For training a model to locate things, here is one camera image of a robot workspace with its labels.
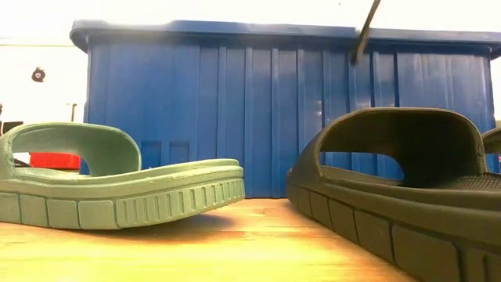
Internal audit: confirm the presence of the green rubber slide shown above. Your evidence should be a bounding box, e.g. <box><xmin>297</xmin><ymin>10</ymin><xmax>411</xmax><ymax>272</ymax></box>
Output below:
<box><xmin>0</xmin><ymin>121</ymin><xmax>246</xmax><ymax>231</ymax></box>

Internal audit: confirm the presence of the blue plastic bin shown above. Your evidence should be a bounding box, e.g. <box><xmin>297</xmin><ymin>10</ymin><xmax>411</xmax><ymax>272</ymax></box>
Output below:
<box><xmin>70</xmin><ymin>20</ymin><xmax>501</xmax><ymax>199</ymax></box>

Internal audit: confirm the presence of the red box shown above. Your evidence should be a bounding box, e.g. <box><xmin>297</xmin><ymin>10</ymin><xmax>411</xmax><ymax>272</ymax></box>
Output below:
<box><xmin>29</xmin><ymin>152</ymin><xmax>82</xmax><ymax>172</ymax></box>

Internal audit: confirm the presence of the black rubber slide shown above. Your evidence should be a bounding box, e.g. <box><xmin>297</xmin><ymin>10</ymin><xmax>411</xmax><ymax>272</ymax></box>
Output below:
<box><xmin>286</xmin><ymin>107</ymin><xmax>501</xmax><ymax>282</ymax></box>
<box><xmin>481</xmin><ymin>127</ymin><xmax>501</xmax><ymax>156</ymax></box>

